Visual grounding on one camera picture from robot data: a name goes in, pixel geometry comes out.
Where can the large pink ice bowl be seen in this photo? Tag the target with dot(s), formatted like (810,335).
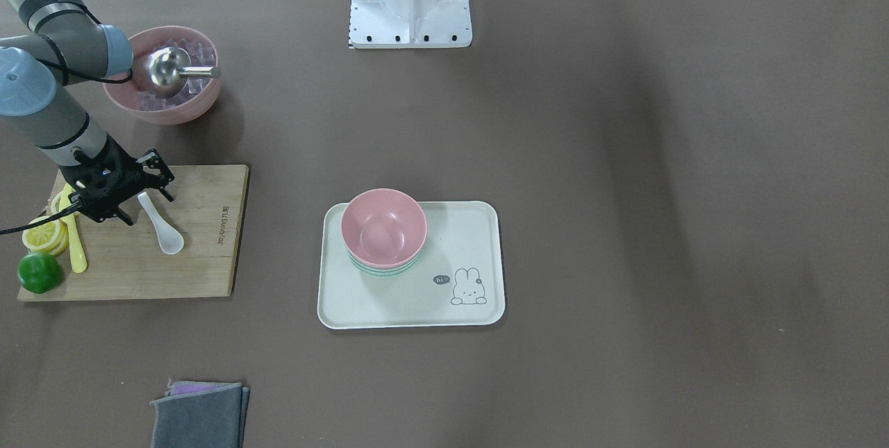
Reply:
(195,97)

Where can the white camera pillar mount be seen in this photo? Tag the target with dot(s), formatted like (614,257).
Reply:
(409,24)

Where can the metal ice scoop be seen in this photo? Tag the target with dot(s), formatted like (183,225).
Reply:
(165,72)

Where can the green bowl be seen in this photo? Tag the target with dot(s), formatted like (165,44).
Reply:
(379,272)

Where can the white ceramic spoon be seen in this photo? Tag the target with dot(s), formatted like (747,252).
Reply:
(170,240)

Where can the cream serving tray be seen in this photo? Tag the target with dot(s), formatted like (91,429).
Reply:
(456,280)

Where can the yellow plastic knife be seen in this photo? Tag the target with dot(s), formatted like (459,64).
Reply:
(78,259)

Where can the green lime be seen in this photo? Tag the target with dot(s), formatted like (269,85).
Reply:
(38,272)

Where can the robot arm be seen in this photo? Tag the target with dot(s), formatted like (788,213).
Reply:
(65,45)

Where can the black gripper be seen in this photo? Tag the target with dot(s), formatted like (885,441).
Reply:
(127,173)

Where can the lemon slice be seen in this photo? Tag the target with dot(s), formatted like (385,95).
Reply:
(48,237)
(57,201)

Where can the grey folded cloth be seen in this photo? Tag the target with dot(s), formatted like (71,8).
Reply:
(201,414)

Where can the wooden cutting board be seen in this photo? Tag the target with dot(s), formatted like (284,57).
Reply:
(126,262)

